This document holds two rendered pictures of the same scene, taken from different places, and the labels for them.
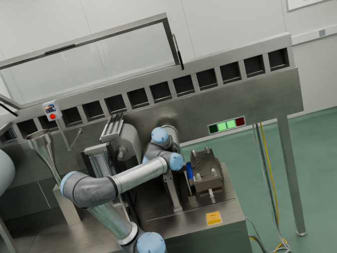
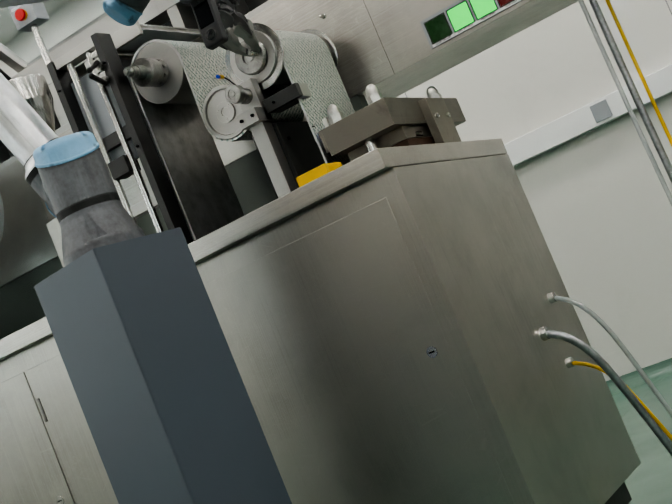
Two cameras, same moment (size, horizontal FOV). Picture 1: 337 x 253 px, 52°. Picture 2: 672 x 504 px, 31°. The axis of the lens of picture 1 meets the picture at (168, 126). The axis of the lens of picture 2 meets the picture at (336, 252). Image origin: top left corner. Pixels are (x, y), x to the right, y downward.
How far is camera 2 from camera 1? 1.86 m
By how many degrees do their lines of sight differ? 34
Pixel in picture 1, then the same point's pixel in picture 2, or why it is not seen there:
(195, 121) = (390, 18)
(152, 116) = (283, 26)
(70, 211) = not seen: hidden behind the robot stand
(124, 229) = (26, 131)
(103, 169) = (101, 110)
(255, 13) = not seen: outside the picture
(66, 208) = not seen: hidden behind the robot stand
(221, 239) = (342, 234)
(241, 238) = (393, 225)
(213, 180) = (366, 111)
